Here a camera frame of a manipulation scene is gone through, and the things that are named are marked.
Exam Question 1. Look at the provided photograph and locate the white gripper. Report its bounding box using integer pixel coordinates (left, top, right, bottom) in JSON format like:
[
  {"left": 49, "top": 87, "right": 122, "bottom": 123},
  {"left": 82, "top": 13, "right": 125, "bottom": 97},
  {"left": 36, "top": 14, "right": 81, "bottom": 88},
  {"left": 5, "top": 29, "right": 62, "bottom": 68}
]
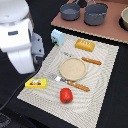
[{"left": 0, "top": 19, "right": 44, "bottom": 74}]

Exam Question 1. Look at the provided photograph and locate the light blue cup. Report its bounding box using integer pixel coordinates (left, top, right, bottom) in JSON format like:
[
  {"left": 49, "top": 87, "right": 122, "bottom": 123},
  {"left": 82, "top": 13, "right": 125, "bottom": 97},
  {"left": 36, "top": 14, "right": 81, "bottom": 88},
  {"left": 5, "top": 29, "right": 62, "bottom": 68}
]
[{"left": 51, "top": 29, "right": 65, "bottom": 46}]

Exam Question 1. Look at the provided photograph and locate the yellow butter box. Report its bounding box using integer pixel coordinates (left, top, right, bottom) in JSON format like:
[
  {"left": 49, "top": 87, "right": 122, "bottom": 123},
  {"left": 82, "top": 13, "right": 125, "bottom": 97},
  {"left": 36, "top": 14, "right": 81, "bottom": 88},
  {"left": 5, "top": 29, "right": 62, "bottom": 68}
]
[{"left": 25, "top": 78, "right": 47, "bottom": 88}]

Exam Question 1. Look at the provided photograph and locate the toy bread loaf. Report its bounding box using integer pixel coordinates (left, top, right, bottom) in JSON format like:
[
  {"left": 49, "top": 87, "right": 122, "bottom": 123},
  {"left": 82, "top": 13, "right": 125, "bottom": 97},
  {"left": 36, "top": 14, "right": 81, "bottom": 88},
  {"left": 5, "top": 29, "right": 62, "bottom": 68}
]
[{"left": 75, "top": 39, "right": 95, "bottom": 52}]

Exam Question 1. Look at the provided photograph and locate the red toy pepper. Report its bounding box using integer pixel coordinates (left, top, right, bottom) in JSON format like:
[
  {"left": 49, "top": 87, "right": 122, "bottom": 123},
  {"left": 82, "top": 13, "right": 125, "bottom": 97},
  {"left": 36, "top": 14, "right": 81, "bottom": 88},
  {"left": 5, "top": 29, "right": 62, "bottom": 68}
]
[{"left": 60, "top": 88, "right": 73, "bottom": 104}]

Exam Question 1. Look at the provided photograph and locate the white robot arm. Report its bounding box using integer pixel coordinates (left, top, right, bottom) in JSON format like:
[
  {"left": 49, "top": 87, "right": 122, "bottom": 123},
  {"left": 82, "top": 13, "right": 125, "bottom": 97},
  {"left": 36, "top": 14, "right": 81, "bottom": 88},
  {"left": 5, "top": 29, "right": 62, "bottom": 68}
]
[{"left": 0, "top": 0, "right": 44, "bottom": 74}]

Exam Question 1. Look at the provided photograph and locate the round wooden plate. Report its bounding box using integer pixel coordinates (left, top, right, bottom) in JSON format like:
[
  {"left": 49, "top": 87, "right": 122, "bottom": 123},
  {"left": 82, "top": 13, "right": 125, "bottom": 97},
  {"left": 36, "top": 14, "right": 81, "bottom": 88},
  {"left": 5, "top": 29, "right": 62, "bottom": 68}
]
[{"left": 59, "top": 57, "right": 87, "bottom": 81}]

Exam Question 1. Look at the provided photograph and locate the small grey pot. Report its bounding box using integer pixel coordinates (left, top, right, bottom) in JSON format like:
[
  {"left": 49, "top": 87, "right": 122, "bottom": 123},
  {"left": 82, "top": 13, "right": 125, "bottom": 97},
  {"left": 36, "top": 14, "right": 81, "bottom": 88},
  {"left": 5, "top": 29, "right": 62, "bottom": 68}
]
[{"left": 60, "top": 0, "right": 80, "bottom": 21}]

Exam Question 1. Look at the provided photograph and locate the white woven placemat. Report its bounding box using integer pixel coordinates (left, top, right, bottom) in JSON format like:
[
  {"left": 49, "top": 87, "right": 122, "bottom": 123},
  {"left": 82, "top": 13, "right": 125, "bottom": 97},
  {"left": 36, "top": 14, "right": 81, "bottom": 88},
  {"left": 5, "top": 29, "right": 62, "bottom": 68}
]
[{"left": 17, "top": 34, "right": 119, "bottom": 128}]

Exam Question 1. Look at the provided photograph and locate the large grey pot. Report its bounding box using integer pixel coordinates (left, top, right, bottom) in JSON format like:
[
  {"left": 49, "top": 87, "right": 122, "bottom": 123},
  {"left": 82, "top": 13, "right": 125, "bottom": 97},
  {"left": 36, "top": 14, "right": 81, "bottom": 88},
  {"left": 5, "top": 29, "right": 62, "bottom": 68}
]
[{"left": 84, "top": 0, "right": 108, "bottom": 26}]

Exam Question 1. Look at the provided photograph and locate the brown wooden board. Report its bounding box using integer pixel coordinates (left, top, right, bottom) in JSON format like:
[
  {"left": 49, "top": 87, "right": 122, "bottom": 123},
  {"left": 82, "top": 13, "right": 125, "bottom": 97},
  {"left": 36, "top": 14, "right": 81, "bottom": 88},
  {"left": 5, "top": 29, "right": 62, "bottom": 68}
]
[{"left": 51, "top": 1, "right": 128, "bottom": 43}]

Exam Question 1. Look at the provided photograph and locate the beige bowl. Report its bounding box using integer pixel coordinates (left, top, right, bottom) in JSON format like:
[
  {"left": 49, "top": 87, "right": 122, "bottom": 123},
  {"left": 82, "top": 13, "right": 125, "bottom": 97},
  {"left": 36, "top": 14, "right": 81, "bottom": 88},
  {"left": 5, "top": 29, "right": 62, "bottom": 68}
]
[{"left": 121, "top": 7, "right": 128, "bottom": 30}]

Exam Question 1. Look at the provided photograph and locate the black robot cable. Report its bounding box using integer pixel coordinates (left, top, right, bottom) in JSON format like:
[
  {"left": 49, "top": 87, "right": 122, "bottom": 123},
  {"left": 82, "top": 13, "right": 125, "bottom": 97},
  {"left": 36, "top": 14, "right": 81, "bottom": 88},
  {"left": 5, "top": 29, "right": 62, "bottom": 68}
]
[{"left": 0, "top": 59, "right": 43, "bottom": 113}]

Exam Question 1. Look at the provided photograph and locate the fork with orange handle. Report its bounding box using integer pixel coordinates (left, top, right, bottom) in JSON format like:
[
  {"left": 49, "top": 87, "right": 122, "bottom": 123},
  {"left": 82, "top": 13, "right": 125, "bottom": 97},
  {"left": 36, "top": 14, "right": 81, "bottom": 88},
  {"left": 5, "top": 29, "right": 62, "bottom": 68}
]
[{"left": 49, "top": 74, "right": 90, "bottom": 92}]

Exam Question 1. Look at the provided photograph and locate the knife with orange handle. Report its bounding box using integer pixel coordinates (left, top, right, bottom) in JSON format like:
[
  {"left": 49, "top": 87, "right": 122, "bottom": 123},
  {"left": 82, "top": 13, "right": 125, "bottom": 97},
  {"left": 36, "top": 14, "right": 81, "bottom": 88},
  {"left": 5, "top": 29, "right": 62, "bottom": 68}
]
[{"left": 62, "top": 52, "right": 102, "bottom": 65}]

